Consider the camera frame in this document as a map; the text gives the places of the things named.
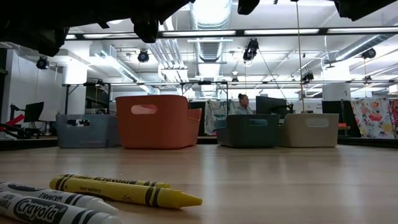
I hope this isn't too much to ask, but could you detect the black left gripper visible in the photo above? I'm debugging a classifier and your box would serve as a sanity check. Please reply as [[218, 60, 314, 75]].
[[67, 0, 191, 44]]

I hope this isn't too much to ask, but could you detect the yellow crayon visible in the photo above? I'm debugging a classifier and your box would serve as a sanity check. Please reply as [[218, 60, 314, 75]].
[[49, 175, 203, 210], [63, 173, 172, 189]]

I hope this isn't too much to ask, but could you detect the white crayon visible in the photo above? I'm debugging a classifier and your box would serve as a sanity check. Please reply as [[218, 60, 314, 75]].
[[0, 182, 120, 217], [0, 190, 123, 224]]

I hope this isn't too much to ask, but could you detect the white ceiling pipe bundle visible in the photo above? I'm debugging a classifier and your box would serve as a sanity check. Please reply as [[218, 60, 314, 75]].
[[144, 15, 187, 70]]

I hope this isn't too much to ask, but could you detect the person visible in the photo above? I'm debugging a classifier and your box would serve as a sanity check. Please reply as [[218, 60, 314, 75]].
[[233, 93, 254, 115]]

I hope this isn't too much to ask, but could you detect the orange plastic bin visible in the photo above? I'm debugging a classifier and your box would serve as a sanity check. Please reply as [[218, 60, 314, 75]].
[[115, 95, 202, 150]]

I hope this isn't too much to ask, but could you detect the black monitor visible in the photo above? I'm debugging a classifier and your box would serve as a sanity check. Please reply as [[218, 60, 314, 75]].
[[255, 95, 295, 116], [23, 101, 45, 123]]

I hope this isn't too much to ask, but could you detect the teal and white cloth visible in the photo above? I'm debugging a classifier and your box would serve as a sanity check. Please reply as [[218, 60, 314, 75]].
[[203, 99, 240, 136]]

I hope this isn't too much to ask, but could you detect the brown plastic bin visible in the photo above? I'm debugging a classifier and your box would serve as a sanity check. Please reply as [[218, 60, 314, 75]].
[[55, 113, 121, 149]]

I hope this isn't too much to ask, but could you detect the teal plastic bin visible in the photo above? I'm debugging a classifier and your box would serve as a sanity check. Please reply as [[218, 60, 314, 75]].
[[216, 114, 280, 149]]

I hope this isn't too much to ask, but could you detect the light grey plastic bin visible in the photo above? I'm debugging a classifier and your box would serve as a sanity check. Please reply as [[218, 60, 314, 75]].
[[278, 113, 340, 148]]

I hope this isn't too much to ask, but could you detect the black upright panel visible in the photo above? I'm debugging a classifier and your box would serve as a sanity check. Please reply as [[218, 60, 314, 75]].
[[322, 100, 361, 138]]

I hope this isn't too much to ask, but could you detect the colourful floral cloth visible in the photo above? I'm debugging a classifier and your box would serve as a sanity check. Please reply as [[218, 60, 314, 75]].
[[350, 98, 393, 139], [390, 98, 398, 139]]

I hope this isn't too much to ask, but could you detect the white ceiling vent duct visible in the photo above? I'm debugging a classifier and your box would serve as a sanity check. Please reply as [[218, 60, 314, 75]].
[[93, 43, 140, 83]]

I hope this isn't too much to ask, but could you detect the silver ceiling air duct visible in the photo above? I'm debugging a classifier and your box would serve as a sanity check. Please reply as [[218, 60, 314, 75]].
[[335, 34, 396, 62], [189, 0, 233, 63]]

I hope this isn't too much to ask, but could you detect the black overhead frame beam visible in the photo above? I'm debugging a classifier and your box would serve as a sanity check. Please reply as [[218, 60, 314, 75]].
[[63, 27, 398, 43]]

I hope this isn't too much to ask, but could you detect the thin hanging cable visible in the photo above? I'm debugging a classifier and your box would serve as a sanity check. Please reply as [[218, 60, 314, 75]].
[[294, 0, 306, 113]]

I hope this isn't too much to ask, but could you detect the black metal frame stand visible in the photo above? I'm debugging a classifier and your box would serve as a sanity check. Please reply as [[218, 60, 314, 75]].
[[61, 80, 230, 116]]

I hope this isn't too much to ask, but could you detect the black aluminium table frame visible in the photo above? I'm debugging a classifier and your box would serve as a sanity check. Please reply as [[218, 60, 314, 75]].
[[0, 136, 398, 152]]

